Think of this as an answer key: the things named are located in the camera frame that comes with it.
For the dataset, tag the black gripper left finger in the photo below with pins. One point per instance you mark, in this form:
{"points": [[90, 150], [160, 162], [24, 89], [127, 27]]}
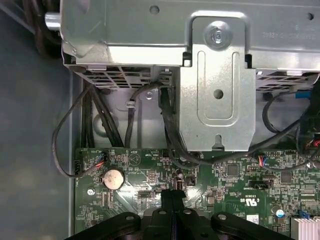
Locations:
{"points": [[167, 215]]}

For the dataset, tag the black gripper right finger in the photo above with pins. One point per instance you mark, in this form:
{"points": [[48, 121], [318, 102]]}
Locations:
{"points": [[178, 215]]}

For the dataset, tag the green motherboard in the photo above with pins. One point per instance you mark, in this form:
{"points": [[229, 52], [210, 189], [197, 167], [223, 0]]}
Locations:
{"points": [[225, 195]]}

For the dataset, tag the round coin battery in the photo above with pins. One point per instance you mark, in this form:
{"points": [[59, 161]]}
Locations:
{"points": [[112, 178]]}

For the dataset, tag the small motherboard screw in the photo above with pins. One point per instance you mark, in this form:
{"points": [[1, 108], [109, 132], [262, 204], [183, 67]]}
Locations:
{"points": [[90, 192]]}

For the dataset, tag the silver finned heatsink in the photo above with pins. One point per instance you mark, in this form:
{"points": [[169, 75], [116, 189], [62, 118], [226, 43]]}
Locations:
{"points": [[307, 225]]}

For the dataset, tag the black open PC case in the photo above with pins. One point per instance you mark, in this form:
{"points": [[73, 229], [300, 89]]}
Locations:
{"points": [[30, 150]]}

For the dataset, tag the silver metal drive cage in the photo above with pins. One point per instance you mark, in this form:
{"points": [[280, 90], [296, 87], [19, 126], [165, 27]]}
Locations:
{"points": [[140, 27]]}

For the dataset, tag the silver bracket screw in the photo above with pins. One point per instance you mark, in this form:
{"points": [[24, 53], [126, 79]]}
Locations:
{"points": [[217, 36]]}

